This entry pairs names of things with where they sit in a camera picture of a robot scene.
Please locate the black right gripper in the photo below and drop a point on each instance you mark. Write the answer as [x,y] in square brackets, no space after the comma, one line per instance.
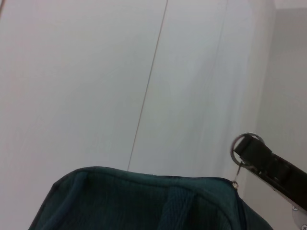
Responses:
[297,187]

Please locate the dark teal fabric bag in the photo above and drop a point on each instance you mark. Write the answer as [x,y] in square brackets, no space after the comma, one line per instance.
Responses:
[144,203]

